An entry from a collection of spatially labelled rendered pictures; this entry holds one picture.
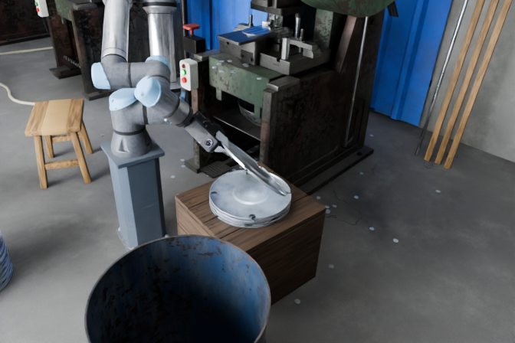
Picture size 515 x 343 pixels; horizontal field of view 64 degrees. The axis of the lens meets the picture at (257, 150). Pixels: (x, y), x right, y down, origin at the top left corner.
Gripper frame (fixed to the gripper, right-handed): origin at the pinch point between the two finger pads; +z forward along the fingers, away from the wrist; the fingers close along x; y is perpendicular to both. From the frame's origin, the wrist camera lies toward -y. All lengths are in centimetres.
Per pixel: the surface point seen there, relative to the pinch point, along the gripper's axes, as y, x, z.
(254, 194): -4.3, 7.0, 19.2
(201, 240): -24.9, 21.5, -5.7
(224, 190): 3.4, 13.1, 14.1
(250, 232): -16.6, 15.8, 16.6
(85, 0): 214, 2, -11
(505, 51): 27, -132, 127
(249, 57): 53, -32, 18
